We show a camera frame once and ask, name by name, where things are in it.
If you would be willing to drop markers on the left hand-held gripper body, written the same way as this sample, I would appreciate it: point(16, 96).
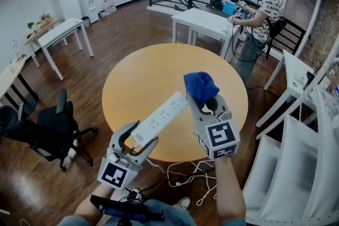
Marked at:
point(112, 173)

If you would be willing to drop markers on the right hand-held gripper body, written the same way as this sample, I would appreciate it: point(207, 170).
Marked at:
point(221, 137)

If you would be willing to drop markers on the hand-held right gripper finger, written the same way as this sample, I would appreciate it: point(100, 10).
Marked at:
point(196, 113)
point(222, 106)

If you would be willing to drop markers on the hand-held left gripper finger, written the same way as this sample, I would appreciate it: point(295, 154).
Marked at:
point(116, 135)
point(144, 152)

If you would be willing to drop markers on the blue cloth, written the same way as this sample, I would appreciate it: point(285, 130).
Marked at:
point(200, 86)

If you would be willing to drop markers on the white power strip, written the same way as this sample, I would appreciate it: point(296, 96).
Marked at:
point(161, 116)

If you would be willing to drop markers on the person's left forearm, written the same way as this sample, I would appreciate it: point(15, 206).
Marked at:
point(91, 203)

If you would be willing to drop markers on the person's right forearm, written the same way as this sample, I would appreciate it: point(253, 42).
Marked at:
point(229, 188)

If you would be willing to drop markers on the black chest-mounted device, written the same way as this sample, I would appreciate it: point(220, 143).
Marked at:
point(124, 209)

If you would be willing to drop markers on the black office chair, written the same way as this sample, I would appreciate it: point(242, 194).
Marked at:
point(54, 127)

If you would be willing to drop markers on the person's blue jeans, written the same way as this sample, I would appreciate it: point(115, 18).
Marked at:
point(169, 215)

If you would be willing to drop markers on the white metal shelf rack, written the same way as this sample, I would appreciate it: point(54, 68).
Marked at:
point(299, 156)

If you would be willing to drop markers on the large white table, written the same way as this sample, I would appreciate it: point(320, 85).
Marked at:
point(201, 22)

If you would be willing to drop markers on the blue box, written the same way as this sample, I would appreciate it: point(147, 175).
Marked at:
point(229, 9)

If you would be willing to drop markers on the black slatted chair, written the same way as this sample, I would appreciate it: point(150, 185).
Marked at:
point(291, 34)

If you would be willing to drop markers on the black mesh chair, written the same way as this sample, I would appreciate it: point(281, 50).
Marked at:
point(12, 116)

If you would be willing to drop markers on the white rectangular table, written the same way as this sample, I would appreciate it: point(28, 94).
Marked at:
point(62, 31)

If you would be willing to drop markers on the small dark waste bin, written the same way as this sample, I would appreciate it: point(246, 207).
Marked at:
point(85, 21)

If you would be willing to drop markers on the light wood desk black legs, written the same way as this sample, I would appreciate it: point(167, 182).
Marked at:
point(10, 74)

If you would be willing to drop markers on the light wooden side table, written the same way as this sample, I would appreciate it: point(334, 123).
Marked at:
point(39, 31)

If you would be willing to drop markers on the group of water bottles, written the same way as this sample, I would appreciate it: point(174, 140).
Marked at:
point(109, 5)

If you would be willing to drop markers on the white water dispenser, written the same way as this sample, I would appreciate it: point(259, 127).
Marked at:
point(88, 5)

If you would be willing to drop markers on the potted plants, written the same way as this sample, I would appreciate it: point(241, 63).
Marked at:
point(39, 21)

